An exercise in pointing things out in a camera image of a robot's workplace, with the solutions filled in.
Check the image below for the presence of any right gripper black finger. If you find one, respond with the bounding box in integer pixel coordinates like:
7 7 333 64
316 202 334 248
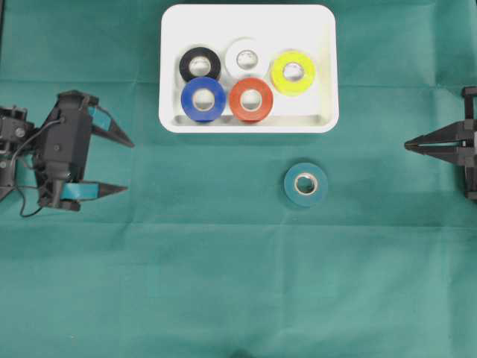
405 121 464 145
405 145 464 164

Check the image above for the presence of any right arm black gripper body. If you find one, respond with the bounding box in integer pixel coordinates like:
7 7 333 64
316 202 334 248
461 86 476 202

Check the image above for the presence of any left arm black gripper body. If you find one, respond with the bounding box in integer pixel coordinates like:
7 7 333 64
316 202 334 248
0 91 100 212

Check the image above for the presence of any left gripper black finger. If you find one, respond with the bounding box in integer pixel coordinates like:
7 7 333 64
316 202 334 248
89 105 135 148
61 182 127 201

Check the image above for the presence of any blue tape roll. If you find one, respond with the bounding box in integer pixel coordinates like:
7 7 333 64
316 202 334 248
181 77 227 122

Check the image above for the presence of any black tape roll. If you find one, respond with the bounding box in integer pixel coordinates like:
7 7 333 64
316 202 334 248
179 46 221 82

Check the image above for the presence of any white tape roll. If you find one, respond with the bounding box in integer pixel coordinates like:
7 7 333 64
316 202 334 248
225 38 270 79

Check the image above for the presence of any dark teal tape roll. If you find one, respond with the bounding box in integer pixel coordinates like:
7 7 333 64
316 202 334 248
284 163 329 207

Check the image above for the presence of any orange tape roll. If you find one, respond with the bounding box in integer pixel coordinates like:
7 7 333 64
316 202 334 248
229 78 274 122

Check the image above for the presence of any yellow tape roll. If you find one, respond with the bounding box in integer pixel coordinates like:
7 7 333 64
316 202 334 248
271 51 316 96

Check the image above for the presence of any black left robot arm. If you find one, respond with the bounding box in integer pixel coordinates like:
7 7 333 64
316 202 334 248
1 90 134 211

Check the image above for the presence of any white plastic case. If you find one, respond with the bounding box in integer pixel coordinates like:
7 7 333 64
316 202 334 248
159 4 339 134

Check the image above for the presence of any green table cloth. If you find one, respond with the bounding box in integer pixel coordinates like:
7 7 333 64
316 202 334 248
1 1 476 357

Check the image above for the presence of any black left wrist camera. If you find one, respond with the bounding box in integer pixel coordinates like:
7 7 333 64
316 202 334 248
40 90 92 207

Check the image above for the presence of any black camera cable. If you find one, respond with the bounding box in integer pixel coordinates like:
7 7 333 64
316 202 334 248
7 119 64 218

